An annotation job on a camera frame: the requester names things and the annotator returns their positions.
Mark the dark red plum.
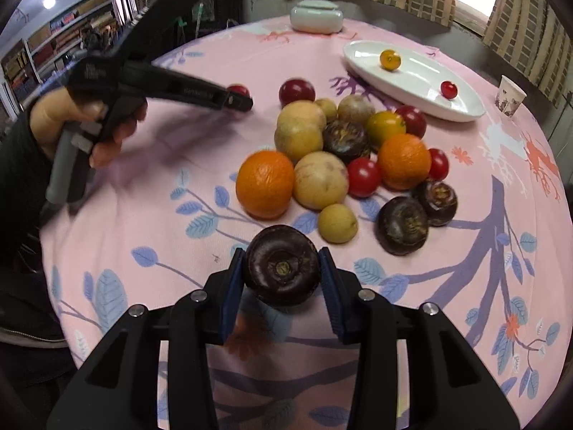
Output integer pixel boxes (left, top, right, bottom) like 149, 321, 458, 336
279, 78, 316, 107

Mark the brown round passion fruit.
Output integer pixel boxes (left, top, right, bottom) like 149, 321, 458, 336
337, 94, 376, 126

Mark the small tan longan back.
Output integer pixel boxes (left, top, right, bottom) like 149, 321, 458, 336
315, 98, 338, 122

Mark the red cherry tomato front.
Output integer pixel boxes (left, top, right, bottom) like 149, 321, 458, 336
428, 149, 450, 182

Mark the person's left hand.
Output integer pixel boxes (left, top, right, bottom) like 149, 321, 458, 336
29, 87, 148, 169

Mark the small yellow tomato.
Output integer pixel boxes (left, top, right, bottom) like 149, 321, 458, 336
380, 49, 402, 72

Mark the small orange mandarin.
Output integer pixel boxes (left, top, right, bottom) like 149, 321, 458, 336
235, 150, 295, 219

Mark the tan pepino melon front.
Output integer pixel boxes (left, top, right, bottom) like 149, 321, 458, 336
293, 152, 349, 211

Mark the large red plum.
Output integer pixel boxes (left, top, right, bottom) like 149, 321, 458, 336
395, 105, 427, 139

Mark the tan pepino melon back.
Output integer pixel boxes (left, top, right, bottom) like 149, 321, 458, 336
277, 100, 327, 131

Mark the small tan longan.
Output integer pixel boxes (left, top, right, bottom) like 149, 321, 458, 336
315, 98, 338, 122
318, 204, 358, 244

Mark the white ceramic lidded jar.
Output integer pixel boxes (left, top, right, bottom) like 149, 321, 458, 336
289, 0, 344, 35

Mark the white oval plate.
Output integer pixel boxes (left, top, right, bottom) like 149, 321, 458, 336
343, 40, 486, 122

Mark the right plaid curtain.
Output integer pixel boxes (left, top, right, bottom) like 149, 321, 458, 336
483, 0, 572, 104

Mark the floral paper cup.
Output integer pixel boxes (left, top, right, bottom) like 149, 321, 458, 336
494, 75, 528, 118

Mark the yellow green citrus fruit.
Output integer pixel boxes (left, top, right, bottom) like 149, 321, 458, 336
365, 111, 407, 152

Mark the tan pepino melon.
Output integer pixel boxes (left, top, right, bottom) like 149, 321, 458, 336
274, 121, 323, 164
293, 152, 349, 211
277, 100, 327, 131

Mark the large orange mandarin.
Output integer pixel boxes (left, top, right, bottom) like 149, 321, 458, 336
377, 133, 431, 191

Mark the small tan longan front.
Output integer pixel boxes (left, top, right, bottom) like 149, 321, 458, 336
318, 204, 358, 244

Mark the red cherry tomato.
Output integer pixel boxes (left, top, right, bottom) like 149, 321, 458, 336
227, 83, 251, 97
347, 157, 382, 198
428, 149, 450, 182
440, 81, 458, 100

